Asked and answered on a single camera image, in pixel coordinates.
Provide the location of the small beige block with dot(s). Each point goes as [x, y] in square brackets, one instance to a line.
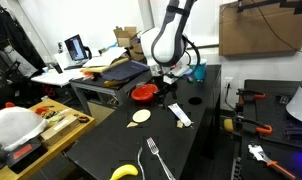
[180, 124]

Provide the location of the white toothpaste tube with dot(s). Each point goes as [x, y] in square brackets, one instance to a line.
[179, 114]

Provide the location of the black tripod equipment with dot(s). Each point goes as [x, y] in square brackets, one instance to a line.
[11, 43]

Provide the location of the black device red label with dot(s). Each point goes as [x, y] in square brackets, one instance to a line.
[22, 153]

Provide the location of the beige round wooden disc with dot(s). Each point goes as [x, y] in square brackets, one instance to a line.
[141, 115]

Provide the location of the white cloth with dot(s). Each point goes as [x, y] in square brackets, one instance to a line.
[104, 57]

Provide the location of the beige flat box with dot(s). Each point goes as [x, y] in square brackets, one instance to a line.
[59, 126]

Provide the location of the metal frame table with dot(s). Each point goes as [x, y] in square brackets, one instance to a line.
[97, 87]

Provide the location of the navy plastic bin lid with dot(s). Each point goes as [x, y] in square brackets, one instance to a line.
[126, 70]

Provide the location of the silver spoon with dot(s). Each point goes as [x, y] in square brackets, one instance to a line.
[140, 161]

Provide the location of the black laptop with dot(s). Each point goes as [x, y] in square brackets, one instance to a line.
[76, 48]

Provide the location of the small orange tool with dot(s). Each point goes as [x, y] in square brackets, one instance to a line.
[41, 110]

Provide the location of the yellow banana toy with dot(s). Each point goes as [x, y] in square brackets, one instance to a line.
[124, 172]

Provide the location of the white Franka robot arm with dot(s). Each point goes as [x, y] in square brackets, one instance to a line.
[167, 36]

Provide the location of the white side table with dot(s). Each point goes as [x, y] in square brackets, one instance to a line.
[57, 77]

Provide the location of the yellow sponge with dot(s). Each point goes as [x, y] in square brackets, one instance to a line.
[228, 125]

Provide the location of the black perforated robot table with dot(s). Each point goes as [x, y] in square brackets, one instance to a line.
[274, 110]

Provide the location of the beige triangular wedge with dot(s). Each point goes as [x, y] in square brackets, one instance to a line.
[132, 124]

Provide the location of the open cardboard box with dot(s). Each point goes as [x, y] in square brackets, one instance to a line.
[126, 36]

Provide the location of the white fluffy dome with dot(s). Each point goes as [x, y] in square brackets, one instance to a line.
[16, 126]

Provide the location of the red bowl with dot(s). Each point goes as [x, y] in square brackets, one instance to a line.
[142, 92]

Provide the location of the large flat cardboard sheet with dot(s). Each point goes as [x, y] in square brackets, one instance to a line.
[257, 30]

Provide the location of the silver fork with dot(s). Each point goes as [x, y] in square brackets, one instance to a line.
[157, 156]

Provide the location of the white wall outlet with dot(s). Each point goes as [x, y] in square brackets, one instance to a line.
[228, 82]

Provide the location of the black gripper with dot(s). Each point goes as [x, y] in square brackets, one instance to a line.
[169, 87]

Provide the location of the blue plastic cup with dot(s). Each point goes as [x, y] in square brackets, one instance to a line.
[201, 70]

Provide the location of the light wooden table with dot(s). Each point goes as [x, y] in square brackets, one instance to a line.
[62, 140]

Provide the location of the taped cardboard shipping box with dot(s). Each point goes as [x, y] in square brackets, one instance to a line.
[136, 52]

